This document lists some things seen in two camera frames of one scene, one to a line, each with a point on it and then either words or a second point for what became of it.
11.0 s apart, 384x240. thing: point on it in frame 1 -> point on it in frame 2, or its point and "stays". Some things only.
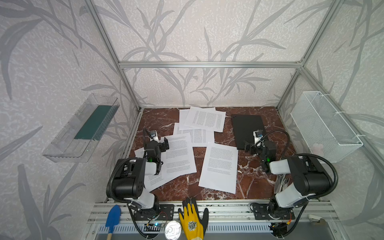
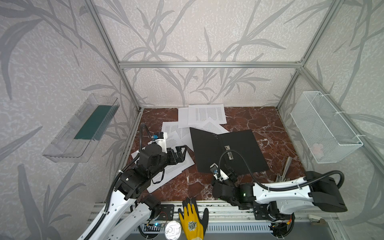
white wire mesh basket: x=325 y=132 stays
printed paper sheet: x=219 y=168 -> x=210 y=126
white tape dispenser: x=318 y=220 stays
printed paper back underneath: x=182 y=115 stays
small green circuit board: x=152 y=227 stays
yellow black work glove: x=192 y=225 stays
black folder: x=245 y=125 -> x=238 y=150
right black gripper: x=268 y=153 -> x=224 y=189
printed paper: x=199 y=138 -> x=172 y=126
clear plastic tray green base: x=81 y=137 stays
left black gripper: x=160 y=144 -> x=176 y=154
